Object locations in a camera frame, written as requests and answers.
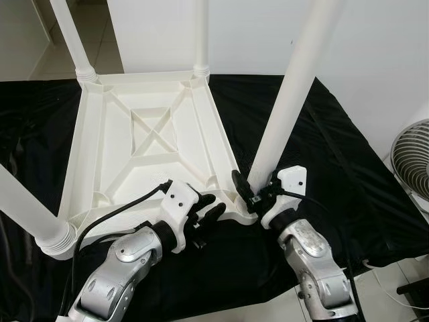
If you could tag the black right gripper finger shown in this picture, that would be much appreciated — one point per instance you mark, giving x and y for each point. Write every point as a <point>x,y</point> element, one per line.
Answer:
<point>244,188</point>

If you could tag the white plastic children table top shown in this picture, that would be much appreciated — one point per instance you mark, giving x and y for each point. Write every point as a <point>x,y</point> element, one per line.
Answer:
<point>134,168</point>

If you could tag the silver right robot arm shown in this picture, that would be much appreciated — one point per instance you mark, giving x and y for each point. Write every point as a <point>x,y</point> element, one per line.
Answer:
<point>312,258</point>

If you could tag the black tablecloth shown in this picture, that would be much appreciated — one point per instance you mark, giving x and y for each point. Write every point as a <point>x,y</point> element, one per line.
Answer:
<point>375,201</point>

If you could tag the white round floor fan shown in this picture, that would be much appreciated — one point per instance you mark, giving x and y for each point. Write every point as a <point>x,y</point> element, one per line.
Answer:
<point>412,157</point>

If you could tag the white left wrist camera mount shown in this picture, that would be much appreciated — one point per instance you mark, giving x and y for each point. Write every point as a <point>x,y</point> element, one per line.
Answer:
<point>177,201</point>

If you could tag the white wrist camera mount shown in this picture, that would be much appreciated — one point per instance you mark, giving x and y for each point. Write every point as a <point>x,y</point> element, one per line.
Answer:
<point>177,201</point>
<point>291,181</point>

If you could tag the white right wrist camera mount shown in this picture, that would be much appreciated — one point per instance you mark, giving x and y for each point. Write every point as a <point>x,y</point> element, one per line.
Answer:
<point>291,181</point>

